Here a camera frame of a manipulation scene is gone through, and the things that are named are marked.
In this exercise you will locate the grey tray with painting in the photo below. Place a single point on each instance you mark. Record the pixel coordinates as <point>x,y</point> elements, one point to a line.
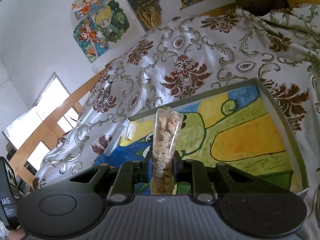
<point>240,125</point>

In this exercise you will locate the floral satin bedspread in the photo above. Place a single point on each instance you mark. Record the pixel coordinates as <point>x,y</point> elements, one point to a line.
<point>281,50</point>

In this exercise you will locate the anime girl poster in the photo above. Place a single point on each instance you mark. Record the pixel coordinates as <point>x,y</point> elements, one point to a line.
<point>86,33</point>

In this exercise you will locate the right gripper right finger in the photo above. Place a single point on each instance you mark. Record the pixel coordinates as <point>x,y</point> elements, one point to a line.
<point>193,172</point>

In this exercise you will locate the blond boy poster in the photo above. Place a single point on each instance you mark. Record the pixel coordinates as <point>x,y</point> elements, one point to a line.
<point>112,21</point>

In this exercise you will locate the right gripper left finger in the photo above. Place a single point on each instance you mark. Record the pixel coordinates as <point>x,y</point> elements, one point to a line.
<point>130,174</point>

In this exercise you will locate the window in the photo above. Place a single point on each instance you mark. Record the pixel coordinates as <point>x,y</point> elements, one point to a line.
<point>52,96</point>

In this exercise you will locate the sunflower painting poster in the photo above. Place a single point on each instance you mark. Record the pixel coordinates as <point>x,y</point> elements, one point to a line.
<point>148,12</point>

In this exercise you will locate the rice cracker snack pack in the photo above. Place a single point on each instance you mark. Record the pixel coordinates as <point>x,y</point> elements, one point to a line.
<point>167,126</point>

